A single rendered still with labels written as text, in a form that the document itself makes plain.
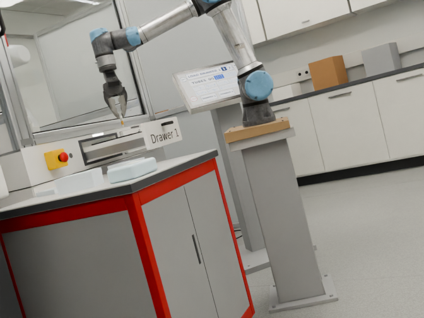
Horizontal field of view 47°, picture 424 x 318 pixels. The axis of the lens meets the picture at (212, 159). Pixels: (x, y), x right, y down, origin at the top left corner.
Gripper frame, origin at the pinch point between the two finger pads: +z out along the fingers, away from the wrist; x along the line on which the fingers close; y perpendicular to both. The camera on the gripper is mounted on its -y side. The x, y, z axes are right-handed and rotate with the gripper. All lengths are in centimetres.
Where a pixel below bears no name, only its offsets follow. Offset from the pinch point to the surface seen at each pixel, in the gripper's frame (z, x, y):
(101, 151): 12.1, 10.2, 13.0
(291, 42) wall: -52, -230, 304
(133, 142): 11.7, -2.5, 2.6
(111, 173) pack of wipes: 19, 12, -53
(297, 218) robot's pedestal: 61, -61, -6
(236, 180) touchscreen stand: 49, -64, 80
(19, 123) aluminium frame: -5.2, 37.3, -5.2
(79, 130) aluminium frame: 1.0, 16.7, 20.1
